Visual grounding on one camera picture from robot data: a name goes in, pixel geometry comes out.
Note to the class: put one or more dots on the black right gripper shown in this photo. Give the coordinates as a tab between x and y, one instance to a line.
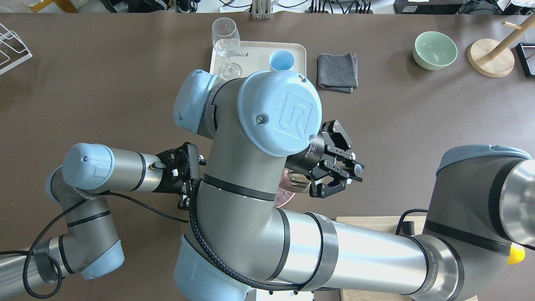
308	154

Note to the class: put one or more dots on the metal ice scoop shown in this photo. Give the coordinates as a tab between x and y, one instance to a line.
298	183

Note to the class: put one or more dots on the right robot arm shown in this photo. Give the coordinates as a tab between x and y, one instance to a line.
483	201

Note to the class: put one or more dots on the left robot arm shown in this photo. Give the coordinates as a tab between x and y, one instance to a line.
83	238

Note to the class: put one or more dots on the light blue cup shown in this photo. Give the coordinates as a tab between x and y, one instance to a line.
281	60

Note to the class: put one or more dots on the pink bowl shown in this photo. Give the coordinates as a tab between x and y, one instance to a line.
283	195

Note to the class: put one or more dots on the folded grey cloth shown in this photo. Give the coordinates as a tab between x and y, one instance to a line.
337	73

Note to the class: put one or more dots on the cream serving tray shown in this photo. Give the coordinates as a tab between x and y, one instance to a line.
254	56

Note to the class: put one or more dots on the green bowl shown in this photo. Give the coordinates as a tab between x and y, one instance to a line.
434	51

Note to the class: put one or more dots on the clear wine glass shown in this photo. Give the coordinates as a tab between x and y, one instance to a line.
226	43

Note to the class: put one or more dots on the wooden mug tree stand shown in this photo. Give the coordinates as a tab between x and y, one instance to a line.
493	58

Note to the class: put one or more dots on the yellow lemon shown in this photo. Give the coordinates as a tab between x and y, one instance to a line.
517	254

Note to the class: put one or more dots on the black glass tray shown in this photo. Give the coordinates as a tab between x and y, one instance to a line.
525	53

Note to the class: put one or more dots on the white wire cup rack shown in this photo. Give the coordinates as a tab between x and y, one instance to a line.
13	50

